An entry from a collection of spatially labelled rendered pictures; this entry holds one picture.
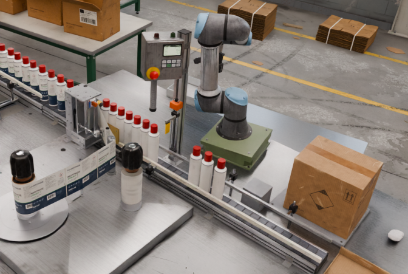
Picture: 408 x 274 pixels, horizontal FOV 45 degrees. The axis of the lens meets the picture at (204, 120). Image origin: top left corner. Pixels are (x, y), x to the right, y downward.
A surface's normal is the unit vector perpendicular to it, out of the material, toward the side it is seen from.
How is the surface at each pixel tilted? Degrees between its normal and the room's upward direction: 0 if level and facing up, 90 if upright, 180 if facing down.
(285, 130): 0
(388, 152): 0
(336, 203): 90
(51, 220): 0
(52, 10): 90
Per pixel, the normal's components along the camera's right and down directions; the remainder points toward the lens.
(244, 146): 0.03, -0.84
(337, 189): -0.59, 0.38
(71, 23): -0.36, 0.46
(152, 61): 0.29, 0.53
